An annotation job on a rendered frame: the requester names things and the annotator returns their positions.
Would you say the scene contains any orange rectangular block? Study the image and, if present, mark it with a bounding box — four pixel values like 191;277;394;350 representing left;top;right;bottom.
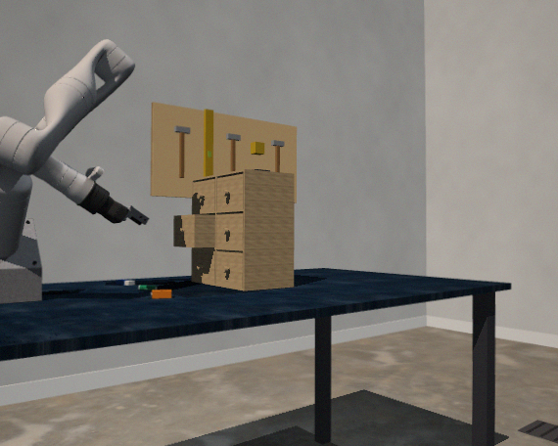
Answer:
151;290;171;298

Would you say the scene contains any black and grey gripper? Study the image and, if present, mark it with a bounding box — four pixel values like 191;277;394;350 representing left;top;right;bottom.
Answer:
62;166;149;225

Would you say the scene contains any small wooden chest of drawers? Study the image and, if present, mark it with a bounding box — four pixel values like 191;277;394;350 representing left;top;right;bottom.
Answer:
192;169;294;291

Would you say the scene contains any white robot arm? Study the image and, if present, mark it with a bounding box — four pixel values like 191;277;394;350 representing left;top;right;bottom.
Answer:
0;39;135;257

